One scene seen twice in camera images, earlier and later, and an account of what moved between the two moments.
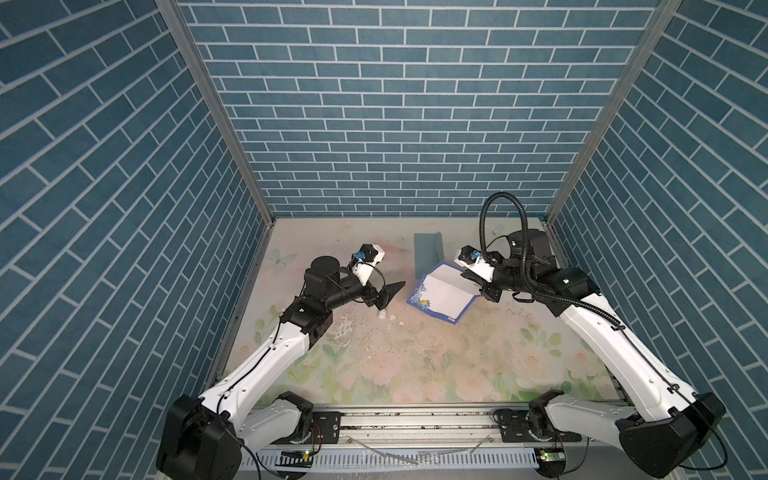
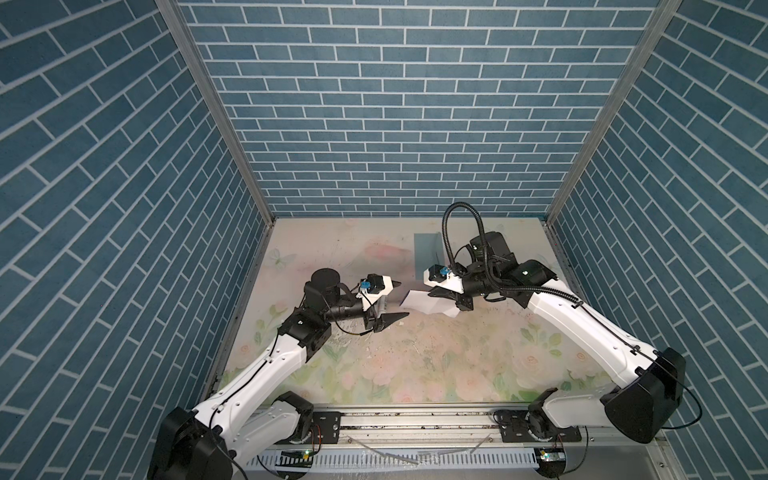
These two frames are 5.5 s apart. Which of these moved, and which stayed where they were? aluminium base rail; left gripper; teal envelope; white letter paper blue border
Moved: left gripper; white letter paper blue border
Stayed: teal envelope; aluminium base rail
